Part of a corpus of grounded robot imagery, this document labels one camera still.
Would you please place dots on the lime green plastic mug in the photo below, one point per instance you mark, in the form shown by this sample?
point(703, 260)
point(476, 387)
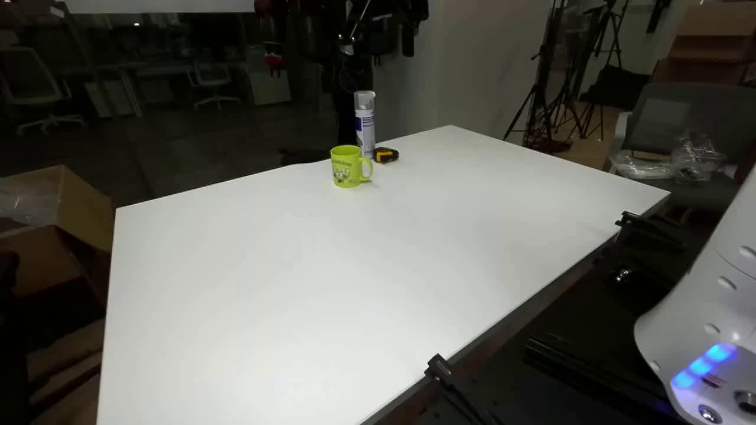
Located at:
point(346, 167)

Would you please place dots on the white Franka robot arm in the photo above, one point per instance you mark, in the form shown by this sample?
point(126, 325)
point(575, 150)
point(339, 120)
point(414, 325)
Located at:
point(709, 314)

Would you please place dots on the yellow black tape measure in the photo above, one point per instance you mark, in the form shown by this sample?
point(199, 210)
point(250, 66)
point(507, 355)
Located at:
point(386, 153)

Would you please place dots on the white spray can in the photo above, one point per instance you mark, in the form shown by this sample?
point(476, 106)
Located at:
point(364, 118)

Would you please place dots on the black table clamp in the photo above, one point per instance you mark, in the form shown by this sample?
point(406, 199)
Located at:
point(649, 229)
point(438, 368)

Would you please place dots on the black hanging bags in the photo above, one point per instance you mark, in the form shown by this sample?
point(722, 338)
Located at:
point(378, 26)

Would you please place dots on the black tripod stand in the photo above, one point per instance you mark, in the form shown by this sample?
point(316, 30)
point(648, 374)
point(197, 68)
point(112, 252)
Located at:
point(550, 85)

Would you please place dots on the white office chair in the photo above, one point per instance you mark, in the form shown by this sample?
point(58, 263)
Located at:
point(27, 83)
point(211, 76)

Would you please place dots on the black aluminium rails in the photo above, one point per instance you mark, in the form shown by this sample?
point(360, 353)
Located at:
point(590, 368)

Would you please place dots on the clear plastic bag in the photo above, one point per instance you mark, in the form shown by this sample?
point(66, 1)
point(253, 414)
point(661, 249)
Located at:
point(668, 160)

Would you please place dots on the grey padded chair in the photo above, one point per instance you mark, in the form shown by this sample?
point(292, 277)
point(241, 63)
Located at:
point(668, 118)

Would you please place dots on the brown cardboard box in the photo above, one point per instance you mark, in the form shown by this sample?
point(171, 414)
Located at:
point(62, 205)

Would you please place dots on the stacked cardboard boxes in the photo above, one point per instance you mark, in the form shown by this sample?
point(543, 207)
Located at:
point(709, 47)

